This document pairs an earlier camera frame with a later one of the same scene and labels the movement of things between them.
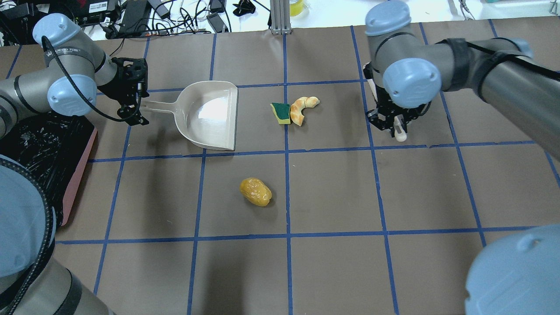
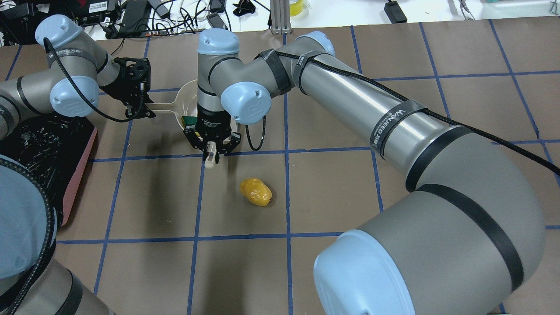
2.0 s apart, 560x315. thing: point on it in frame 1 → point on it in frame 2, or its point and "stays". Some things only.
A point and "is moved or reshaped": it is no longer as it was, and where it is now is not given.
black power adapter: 136,15 stays
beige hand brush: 400,131 is moved or reshaped
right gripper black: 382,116 → 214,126
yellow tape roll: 296,8 stays
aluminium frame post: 280,15 stays
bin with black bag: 54,148 stays
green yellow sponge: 281,111 → 189,121
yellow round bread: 256,191 stays
